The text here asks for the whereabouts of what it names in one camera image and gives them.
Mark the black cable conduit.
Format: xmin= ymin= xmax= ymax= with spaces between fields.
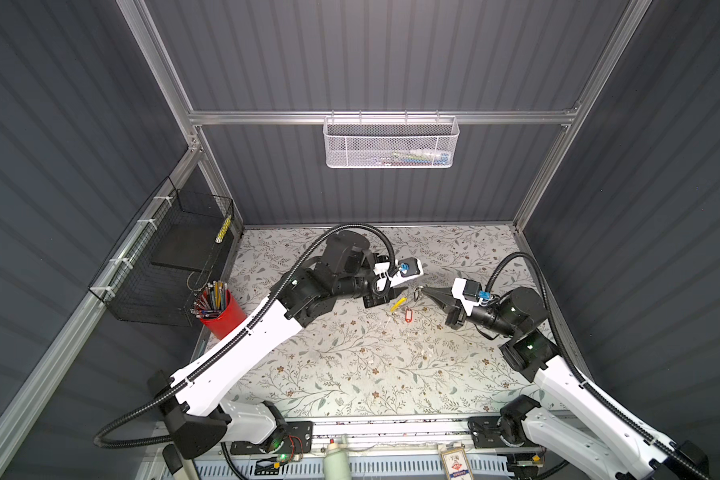
xmin=93 ymin=223 xmax=397 ymax=480
xmin=485 ymin=251 xmax=712 ymax=480

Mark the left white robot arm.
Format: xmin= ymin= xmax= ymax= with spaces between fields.
xmin=160 ymin=229 xmax=423 ymax=459

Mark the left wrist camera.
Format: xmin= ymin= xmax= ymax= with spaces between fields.
xmin=389 ymin=257 xmax=424 ymax=287

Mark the white bottle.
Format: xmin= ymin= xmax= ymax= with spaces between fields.
xmin=323 ymin=439 xmax=352 ymax=480

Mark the yellow marker in basket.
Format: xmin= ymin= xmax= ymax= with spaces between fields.
xmin=215 ymin=216 xmax=232 ymax=244

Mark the left black cable conduit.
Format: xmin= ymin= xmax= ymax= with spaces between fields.
xmin=93 ymin=223 xmax=397 ymax=480

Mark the playing card box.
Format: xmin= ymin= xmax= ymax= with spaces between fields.
xmin=438 ymin=443 xmax=474 ymax=480

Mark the black wire basket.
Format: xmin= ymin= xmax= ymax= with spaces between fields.
xmin=89 ymin=180 xmax=237 ymax=327

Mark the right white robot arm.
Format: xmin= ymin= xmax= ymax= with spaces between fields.
xmin=421 ymin=279 xmax=710 ymax=479

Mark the red pencil cup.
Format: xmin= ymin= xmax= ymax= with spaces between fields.
xmin=190 ymin=281 xmax=246 ymax=340

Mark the white wire mesh basket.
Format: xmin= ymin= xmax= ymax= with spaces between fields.
xmin=322 ymin=115 xmax=460 ymax=169

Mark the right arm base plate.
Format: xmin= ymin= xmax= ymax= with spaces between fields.
xmin=467 ymin=415 xmax=515 ymax=448

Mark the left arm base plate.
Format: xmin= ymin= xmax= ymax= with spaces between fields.
xmin=228 ymin=420 xmax=314 ymax=455

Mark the right black cable conduit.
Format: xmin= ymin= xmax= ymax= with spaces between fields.
xmin=485 ymin=251 xmax=712 ymax=480

